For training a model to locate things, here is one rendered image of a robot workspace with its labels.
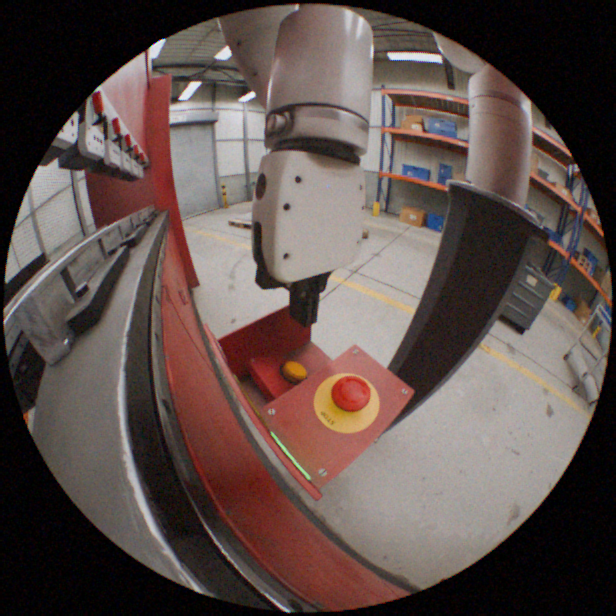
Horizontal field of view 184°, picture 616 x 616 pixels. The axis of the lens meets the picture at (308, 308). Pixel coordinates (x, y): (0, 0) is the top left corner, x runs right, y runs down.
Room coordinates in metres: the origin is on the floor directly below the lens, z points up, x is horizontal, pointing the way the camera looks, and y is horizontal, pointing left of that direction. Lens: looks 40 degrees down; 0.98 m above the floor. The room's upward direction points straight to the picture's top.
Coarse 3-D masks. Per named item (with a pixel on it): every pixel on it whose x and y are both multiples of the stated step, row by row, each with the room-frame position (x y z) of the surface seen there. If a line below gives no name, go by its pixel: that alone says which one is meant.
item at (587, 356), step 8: (600, 304) 0.10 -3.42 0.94; (584, 328) 0.12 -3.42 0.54; (608, 328) -0.18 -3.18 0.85; (568, 352) 0.10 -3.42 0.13; (584, 352) -0.11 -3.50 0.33; (584, 360) -0.17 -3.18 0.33; (592, 360) -0.31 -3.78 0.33; (600, 360) -0.34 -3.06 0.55; (592, 368) -0.33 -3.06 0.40; (600, 368) -0.55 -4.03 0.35; (584, 376) -0.32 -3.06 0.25; (592, 376) -0.42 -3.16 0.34; (600, 376) -0.61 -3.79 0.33; (600, 384) -0.64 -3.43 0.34
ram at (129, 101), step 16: (128, 64) 0.59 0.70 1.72; (144, 64) 1.01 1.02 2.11; (112, 80) 0.42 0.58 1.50; (128, 80) 0.64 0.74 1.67; (144, 80) 1.12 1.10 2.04; (112, 96) 0.45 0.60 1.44; (128, 96) 0.69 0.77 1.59; (144, 96) 1.21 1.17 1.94; (128, 112) 0.71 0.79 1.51; (144, 112) 1.26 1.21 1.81; (128, 128) 0.72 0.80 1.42; (144, 128) 1.27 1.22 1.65; (144, 144) 1.24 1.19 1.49; (144, 160) 1.18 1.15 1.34
